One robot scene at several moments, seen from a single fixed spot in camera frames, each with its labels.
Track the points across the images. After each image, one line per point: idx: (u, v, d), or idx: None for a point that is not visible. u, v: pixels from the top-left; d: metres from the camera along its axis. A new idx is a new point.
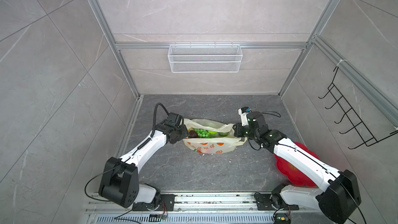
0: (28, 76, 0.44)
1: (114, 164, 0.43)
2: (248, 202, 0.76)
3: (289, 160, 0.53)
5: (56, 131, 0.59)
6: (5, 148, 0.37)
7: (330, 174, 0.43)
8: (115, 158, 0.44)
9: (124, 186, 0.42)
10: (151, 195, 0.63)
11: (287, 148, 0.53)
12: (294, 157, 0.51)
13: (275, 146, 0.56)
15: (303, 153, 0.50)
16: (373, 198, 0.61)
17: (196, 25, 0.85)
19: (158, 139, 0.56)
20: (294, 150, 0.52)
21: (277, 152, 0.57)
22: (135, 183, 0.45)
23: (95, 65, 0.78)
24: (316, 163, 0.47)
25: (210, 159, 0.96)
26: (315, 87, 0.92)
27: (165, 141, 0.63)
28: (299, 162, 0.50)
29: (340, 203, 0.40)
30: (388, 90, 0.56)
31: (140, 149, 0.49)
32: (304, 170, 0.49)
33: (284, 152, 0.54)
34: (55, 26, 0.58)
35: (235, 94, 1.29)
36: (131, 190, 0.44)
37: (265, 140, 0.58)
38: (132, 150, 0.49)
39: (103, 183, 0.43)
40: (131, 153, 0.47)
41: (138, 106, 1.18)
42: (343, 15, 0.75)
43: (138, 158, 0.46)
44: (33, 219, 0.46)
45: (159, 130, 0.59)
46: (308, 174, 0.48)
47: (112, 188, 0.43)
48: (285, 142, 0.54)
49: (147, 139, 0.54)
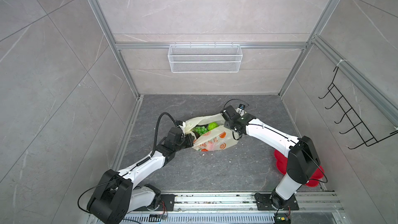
0: (28, 76, 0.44)
1: (111, 177, 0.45)
2: (248, 202, 0.76)
3: (259, 137, 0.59)
5: (56, 131, 0.59)
6: (5, 147, 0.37)
7: (290, 141, 0.49)
8: (112, 171, 0.45)
9: (114, 204, 0.41)
10: (150, 199, 0.63)
11: (256, 125, 0.59)
12: (262, 133, 0.56)
13: (245, 126, 0.62)
15: (269, 128, 0.56)
16: (373, 198, 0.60)
17: (196, 25, 0.85)
19: (157, 160, 0.57)
20: (261, 127, 0.57)
21: (249, 132, 0.62)
22: (126, 201, 0.44)
23: (95, 65, 0.78)
24: (280, 134, 0.53)
25: (210, 159, 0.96)
26: (315, 87, 0.92)
27: (163, 162, 0.61)
28: (267, 137, 0.55)
29: (300, 165, 0.46)
30: (388, 90, 0.56)
31: (138, 166, 0.50)
32: (271, 142, 0.55)
33: (254, 130, 0.59)
34: (55, 26, 0.58)
35: (235, 94, 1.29)
36: (121, 208, 0.42)
37: (238, 124, 0.63)
38: (131, 166, 0.49)
39: (95, 195, 0.43)
40: (130, 169, 0.48)
41: (138, 106, 1.18)
42: (343, 15, 0.75)
43: (135, 174, 0.47)
44: (34, 219, 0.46)
45: (159, 152, 0.60)
46: (273, 145, 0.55)
47: (100, 204, 0.42)
48: (254, 122, 0.60)
49: (146, 157, 0.55)
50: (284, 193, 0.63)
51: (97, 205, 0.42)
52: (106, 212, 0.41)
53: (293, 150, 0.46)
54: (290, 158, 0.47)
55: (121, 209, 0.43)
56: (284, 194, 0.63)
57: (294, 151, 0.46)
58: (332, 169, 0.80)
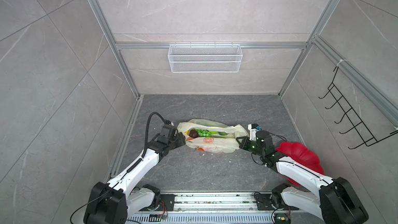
0: (28, 75, 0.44)
1: (102, 189, 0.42)
2: (248, 202, 0.76)
3: (288, 173, 0.58)
5: (56, 131, 0.58)
6: (5, 147, 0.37)
7: (323, 181, 0.46)
8: (102, 184, 0.42)
9: (110, 216, 0.39)
10: (148, 199, 0.63)
11: (286, 162, 0.58)
12: (293, 171, 0.55)
13: (276, 164, 0.62)
15: (300, 165, 0.55)
16: (373, 198, 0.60)
17: (196, 25, 0.85)
19: (149, 160, 0.54)
20: (292, 165, 0.56)
21: (279, 169, 0.62)
22: (123, 211, 0.43)
23: (95, 65, 0.78)
24: (311, 172, 0.50)
25: (210, 159, 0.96)
26: (315, 87, 0.92)
27: (158, 159, 0.59)
28: (299, 175, 0.53)
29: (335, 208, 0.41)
30: (388, 90, 0.56)
31: (130, 172, 0.47)
32: (302, 181, 0.52)
33: (284, 167, 0.59)
34: (55, 26, 0.58)
35: (235, 94, 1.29)
36: (120, 219, 0.43)
37: (269, 160, 0.64)
38: (122, 173, 0.46)
39: (88, 211, 0.41)
40: (121, 178, 0.45)
41: (138, 106, 1.18)
42: (343, 15, 0.75)
43: (127, 182, 0.44)
44: (34, 219, 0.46)
45: (152, 150, 0.57)
46: (305, 184, 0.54)
47: (96, 219, 0.41)
48: (286, 159, 0.60)
49: (138, 160, 0.52)
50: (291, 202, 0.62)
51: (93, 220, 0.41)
52: None
53: (324, 189, 0.43)
54: (324, 201, 0.44)
55: (120, 218, 0.42)
56: (289, 201, 0.62)
57: (325, 191, 0.43)
58: (332, 169, 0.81)
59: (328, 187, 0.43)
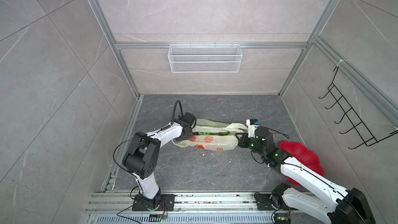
0: (28, 76, 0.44)
1: (141, 136, 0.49)
2: (248, 202, 0.76)
3: (295, 178, 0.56)
5: (56, 131, 0.59)
6: (4, 147, 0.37)
7: (338, 193, 0.43)
8: (141, 132, 0.51)
9: (146, 158, 0.48)
10: (154, 191, 0.64)
11: (293, 166, 0.54)
12: (301, 177, 0.52)
13: (281, 165, 0.57)
15: (309, 171, 0.51)
16: (373, 198, 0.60)
17: (196, 25, 0.85)
19: (175, 128, 0.63)
20: (300, 169, 0.52)
21: (283, 170, 0.58)
22: (155, 157, 0.51)
23: (95, 65, 0.78)
24: (324, 182, 0.47)
25: (210, 159, 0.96)
26: (315, 87, 0.92)
27: (180, 132, 0.68)
28: (308, 182, 0.50)
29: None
30: (388, 90, 0.56)
31: (162, 130, 0.57)
32: (313, 190, 0.50)
33: (290, 171, 0.55)
34: (55, 26, 0.58)
35: (235, 95, 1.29)
36: (151, 163, 0.50)
37: (271, 160, 0.60)
38: (156, 130, 0.56)
39: (129, 152, 0.50)
40: (156, 132, 0.54)
41: (139, 106, 1.17)
42: (343, 15, 0.75)
43: (160, 136, 0.53)
44: (34, 219, 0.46)
45: (177, 123, 0.66)
46: (316, 193, 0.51)
47: (134, 158, 0.49)
48: (290, 161, 0.56)
49: (168, 124, 0.62)
50: (294, 205, 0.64)
51: (131, 159, 0.49)
52: (140, 165, 0.48)
53: (341, 204, 0.41)
54: (339, 215, 0.42)
55: (152, 164, 0.50)
56: (292, 203, 0.62)
57: (342, 206, 0.40)
58: (332, 170, 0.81)
59: (344, 202, 0.41)
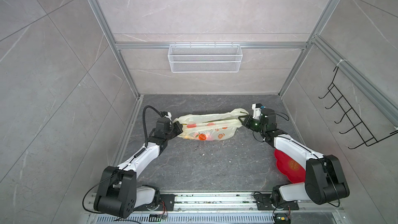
0: (28, 76, 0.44)
1: (112, 172, 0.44)
2: (248, 202, 0.76)
3: (284, 149, 0.60)
5: (56, 131, 0.58)
6: (4, 147, 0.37)
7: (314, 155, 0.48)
8: (111, 167, 0.44)
9: (124, 195, 0.42)
10: (150, 195, 0.63)
11: (283, 138, 0.61)
12: (287, 145, 0.58)
13: (275, 138, 0.64)
15: (296, 142, 0.56)
16: (373, 198, 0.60)
17: (196, 25, 0.85)
19: (152, 150, 0.57)
20: (288, 140, 0.59)
21: (276, 143, 0.64)
22: (133, 192, 0.45)
23: (95, 65, 0.78)
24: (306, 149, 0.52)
25: (210, 159, 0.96)
26: (315, 87, 0.92)
27: (158, 151, 0.62)
28: (293, 150, 0.55)
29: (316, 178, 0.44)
30: (389, 90, 0.56)
31: (137, 157, 0.51)
32: (296, 156, 0.54)
33: (281, 141, 0.61)
34: (55, 26, 0.58)
35: (235, 94, 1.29)
36: (130, 198, 0.43)
37: (268, 135, 0.67)
38: (129, 159, 0.49)
39: (99, 193, 0.42)
40: (129, 162, 0.48)
41: (139, 106, 1.17)
42: (343, 15, 0.75)
43: (135, 165, 0.47)
44: (34, 219, 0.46)
45: (153, 143, 0.60)
46: (298, 159, 0.53)
47: (109, 200, 0.42)
48: (284, 135, 0.63)
49: (142, 149, 0.56)
50: (289, 196, 0.61)
51: (105, 202, 0.42)
52: (117, 206, 0.41)
53: (312, 160, 0.45)
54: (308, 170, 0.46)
55: (130, 198, 0.44)
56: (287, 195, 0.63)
57: (312, 162, 0.45)
58: None
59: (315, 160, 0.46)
